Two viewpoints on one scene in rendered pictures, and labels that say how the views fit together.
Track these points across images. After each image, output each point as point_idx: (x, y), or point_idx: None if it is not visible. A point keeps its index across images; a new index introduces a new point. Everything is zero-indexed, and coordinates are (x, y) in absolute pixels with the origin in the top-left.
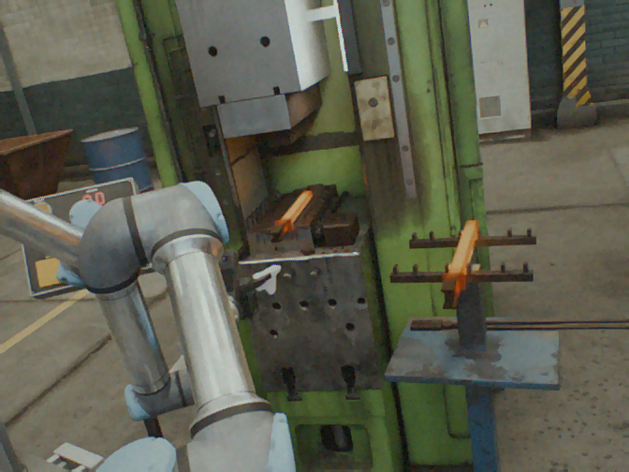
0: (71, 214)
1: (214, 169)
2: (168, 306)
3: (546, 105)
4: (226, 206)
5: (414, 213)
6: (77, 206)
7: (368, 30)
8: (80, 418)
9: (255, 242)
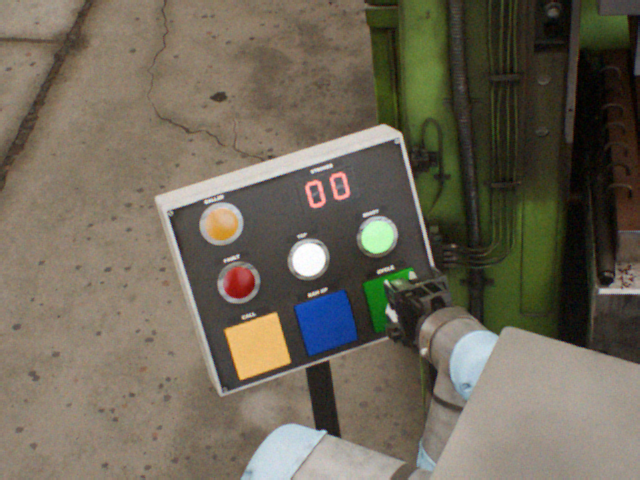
0: (467, 381)
1: (538, 75)
2: (108, 71)
3: None
4: (544, 138)
5: None
6: (477, 364)
7: None
8: (48, 382)
9: (633, 243)
